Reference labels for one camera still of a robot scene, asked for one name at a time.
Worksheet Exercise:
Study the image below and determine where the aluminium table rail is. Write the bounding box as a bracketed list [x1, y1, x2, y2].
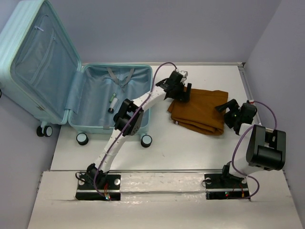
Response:
[238, 63, 261, 124]

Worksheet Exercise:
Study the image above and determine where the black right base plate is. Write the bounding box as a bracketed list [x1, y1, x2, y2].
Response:
[202, 173, 250, 200]

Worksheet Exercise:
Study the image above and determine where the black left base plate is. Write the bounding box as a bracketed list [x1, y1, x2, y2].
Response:
[75, 172, 121, 201]

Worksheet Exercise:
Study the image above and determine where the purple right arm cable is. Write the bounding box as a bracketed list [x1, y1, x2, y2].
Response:
[230, 101, 278, 199]

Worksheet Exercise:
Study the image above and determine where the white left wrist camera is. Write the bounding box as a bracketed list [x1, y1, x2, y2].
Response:
[177, 71, 188, 83]

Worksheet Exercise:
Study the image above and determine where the white small bottle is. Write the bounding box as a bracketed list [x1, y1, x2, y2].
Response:
[108, 97, 118, 114]

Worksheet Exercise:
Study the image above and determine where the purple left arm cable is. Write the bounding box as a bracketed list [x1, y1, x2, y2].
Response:
[93, 62, 178, 195]

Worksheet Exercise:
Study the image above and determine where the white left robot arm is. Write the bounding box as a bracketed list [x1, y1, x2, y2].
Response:
[86, 70, 192, 191]

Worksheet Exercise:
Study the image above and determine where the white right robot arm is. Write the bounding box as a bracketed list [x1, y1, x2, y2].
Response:
[215, 99, 286, 187]

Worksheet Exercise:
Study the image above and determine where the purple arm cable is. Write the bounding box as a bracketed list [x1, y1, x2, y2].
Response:
[93, 62, 178, 195]
[230, 101, 278, 199]

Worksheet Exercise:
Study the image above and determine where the light blue hard-shell suitcase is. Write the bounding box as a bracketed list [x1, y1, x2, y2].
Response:
[0, 0, 153, 146]

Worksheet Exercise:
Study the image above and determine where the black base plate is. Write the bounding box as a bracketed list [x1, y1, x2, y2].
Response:
[202, 173, 250, 200]
[75, 172, 121, 201]

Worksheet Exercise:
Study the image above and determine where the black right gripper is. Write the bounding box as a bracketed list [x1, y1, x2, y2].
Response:
[214, 99, 241, 128]

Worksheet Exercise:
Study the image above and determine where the green small tube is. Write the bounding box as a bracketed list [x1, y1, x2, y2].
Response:
[109, 93, 116, 103]

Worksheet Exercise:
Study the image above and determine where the brown cloth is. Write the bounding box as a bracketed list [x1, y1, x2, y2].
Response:
[167, 89, 228, 136]

